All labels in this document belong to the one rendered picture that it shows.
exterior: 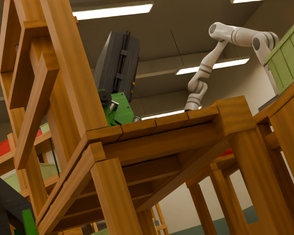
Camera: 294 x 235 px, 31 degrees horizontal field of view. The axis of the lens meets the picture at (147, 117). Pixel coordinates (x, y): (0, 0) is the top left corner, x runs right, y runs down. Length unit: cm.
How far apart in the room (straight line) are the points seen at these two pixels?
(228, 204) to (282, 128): 78
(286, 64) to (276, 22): 845
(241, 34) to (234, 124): 66
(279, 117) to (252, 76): 917
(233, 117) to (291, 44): 40
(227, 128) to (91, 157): 56
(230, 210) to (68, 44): 120
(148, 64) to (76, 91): 912
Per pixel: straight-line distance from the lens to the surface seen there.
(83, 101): 197
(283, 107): 201
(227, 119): 214
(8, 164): 636
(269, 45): 252
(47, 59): 213
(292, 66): 196
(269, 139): 239
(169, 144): 209
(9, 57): 339
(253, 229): 922
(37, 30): 246
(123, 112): 270
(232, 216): 271
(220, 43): 291
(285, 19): 1022
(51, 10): 214
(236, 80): 1170
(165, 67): 1118
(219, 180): 274
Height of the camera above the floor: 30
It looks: 17 degrees up
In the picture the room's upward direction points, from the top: 19 degrees counter-clockwise
